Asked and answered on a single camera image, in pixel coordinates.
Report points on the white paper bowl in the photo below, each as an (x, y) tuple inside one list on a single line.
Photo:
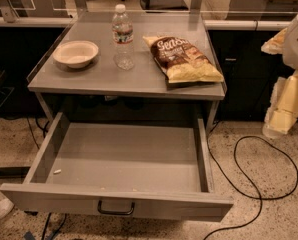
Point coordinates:
[(76, 54)]

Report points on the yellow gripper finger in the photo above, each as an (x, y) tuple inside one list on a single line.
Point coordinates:
[(275, 45), (283, 111)]

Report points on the black drawer handle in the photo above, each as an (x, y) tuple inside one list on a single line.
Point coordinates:
[(115, 208)]

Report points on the clear plastic water bottle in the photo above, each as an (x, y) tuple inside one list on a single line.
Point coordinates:
[(122, 31)]

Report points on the grey open top drawer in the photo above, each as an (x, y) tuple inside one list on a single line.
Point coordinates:
[(164, 170)]

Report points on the white horizontal rail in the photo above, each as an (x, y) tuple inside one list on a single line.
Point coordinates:
[(154, 22)]

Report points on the yellow brown chip bag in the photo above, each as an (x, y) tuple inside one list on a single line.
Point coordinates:
[(181, 61)]

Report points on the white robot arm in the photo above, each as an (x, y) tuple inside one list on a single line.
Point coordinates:
[(290, 47)]

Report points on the grey metal cabinet table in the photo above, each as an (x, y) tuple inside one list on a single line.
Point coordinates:
[(132, 68)]

